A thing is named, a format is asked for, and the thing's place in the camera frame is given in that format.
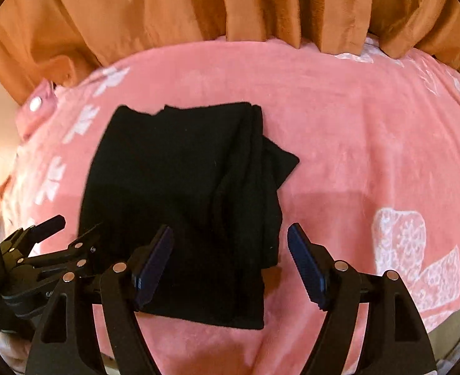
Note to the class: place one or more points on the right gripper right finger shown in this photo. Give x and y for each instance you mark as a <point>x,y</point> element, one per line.
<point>395,339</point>

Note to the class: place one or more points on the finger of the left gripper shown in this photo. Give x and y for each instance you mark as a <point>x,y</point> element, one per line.
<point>23,240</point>
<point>77,248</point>

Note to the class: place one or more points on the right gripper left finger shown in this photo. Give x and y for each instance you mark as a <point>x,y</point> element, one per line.
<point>66,340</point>

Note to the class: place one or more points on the black garment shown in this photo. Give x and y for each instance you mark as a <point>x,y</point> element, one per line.
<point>211,175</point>

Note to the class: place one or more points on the pink hot water bag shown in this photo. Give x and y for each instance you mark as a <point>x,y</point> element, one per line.
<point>36,110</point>

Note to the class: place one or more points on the pink fleece blanket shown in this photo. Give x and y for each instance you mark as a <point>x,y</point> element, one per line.
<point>378,141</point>

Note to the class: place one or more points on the orange curtain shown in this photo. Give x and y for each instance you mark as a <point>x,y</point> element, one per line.
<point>65,40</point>

